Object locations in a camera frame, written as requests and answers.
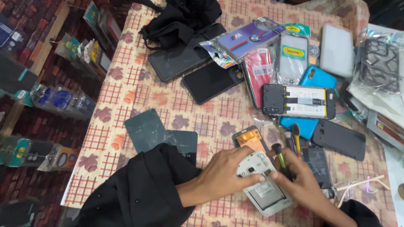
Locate person's right hand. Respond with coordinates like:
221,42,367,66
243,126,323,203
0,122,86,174
268,148,323,208

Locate person's left hand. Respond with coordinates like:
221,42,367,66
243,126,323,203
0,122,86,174
203,146,266,206

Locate white phone body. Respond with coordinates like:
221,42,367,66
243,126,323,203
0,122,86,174
236,151,295,217

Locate green black screwdriver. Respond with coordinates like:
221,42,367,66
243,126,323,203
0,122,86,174
271,143,293,183

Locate phone display with orange back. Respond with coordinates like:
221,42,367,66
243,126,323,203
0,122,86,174
232,126,271,156

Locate dark green sheet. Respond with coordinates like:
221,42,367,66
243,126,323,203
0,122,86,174
124,108,167,154
163,129,199,165

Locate black phone back cover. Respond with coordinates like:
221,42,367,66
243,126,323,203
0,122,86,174
311,119,367,162

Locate small clear plastic wrapper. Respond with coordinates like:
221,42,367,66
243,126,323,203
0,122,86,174
252,114,274,127

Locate floral checked tablecloth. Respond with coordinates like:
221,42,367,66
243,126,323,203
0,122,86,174
60,0,399,227

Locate opened black phone white battery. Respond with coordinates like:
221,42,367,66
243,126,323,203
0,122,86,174
261,83,337,120

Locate black phone case round cutout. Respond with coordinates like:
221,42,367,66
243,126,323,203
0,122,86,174
182,61,246,105

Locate heap of packets and boxes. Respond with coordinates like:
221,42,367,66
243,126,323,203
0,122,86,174
342,23,404,152

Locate blue phone case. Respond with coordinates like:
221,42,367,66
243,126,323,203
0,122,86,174
279,65,338,140

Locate pink phone case in packet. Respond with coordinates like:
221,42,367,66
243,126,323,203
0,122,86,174
241,47,276,110

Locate clear phone case yellow label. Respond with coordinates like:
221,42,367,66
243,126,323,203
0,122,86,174
274,32,310,86

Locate large black phone case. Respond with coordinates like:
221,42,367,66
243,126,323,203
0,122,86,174
147,22,228,83

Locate white phone case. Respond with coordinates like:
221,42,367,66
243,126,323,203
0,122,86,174
319,23,355,78

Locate purple printed phone case packet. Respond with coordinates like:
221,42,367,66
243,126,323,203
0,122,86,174
199,17,282,69

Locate black patterned case in packet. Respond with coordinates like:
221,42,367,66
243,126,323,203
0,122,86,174
348,28,404,96

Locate teal accessory packet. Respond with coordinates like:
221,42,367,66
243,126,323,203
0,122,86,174
280,22,312,38

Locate black cloth bag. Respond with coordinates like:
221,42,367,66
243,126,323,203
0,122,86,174
138,0,223,51

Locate rack of packaged accessories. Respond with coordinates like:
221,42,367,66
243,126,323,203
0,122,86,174
0,0,124,178

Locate grey handled tool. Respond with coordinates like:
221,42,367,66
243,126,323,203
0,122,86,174
284,131,296,152

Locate yellow handled brush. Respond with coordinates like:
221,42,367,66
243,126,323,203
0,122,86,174
292,123,302,159

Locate clear frame eyeglasses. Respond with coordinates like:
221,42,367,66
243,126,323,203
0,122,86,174
333,174,392,209

